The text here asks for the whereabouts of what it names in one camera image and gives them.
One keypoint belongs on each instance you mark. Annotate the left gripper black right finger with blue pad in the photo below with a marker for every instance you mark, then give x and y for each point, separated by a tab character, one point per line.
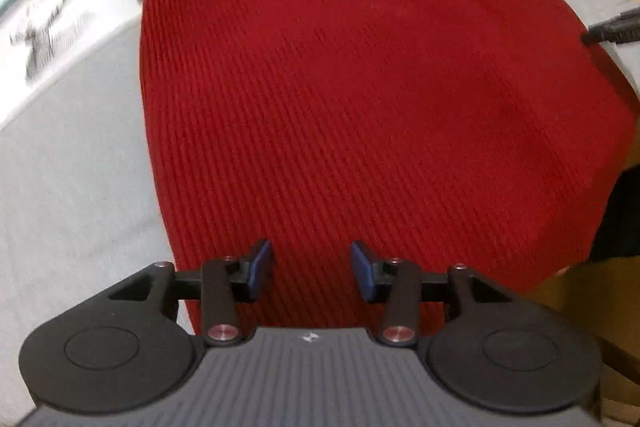
482	342

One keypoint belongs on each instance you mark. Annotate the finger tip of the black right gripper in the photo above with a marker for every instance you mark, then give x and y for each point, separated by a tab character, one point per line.
621	29

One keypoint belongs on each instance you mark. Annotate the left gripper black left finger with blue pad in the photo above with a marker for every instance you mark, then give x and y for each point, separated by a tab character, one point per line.
140	339

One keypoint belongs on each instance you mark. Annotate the dark red knit sweater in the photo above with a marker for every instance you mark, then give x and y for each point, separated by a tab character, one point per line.
439	131

